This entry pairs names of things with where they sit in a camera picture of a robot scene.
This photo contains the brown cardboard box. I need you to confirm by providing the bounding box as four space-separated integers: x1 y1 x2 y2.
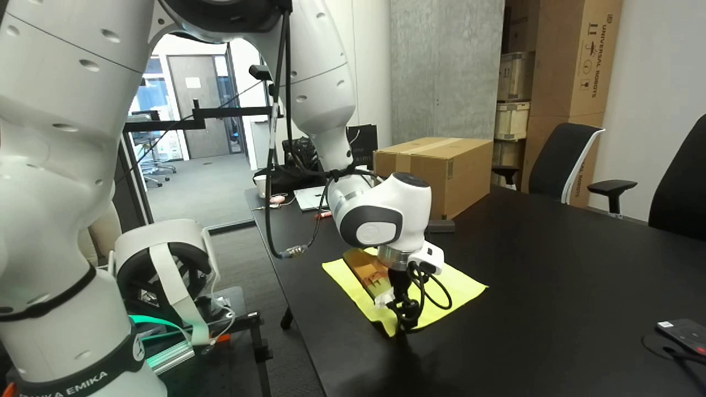
372 137 491 221

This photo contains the tall cardboard box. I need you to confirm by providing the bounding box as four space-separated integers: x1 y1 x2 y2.
520 0 622 193

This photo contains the white laptop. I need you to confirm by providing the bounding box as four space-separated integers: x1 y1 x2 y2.
293 186 326 211

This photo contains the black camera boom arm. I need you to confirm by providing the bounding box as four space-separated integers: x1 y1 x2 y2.
123 63 272 133

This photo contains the black office chair near left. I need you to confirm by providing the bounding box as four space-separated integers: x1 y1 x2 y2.
491 121 639 216

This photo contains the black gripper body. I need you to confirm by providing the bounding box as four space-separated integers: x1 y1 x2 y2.
388 270 414 308

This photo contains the white VR headset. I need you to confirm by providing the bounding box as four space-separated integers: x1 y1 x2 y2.
113 219 220 346

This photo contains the yellow towel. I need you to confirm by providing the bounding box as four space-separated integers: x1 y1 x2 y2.
321 249 486 337

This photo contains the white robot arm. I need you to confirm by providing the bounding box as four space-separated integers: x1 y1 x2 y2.
0 0 432 397

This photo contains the black office chair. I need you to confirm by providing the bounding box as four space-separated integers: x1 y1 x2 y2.
491 121 639 216
648 115 706 239

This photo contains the small black remote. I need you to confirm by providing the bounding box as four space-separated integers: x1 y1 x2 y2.
655 317 706 357

